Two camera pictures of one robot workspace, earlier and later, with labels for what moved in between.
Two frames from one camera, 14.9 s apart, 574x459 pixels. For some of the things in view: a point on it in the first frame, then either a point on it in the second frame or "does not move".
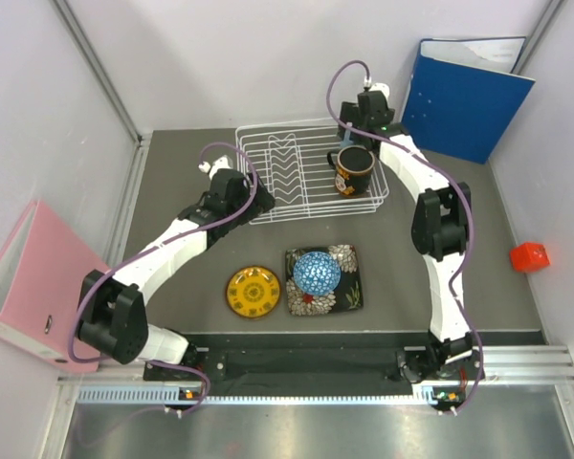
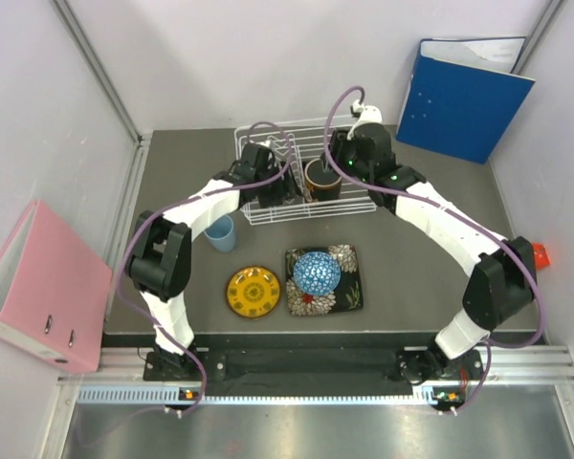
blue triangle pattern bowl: [317, 273] does not move
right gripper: [348, 116] to [339, 145]
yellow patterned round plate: [253, 292] does not move
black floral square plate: [347, 294] does not move
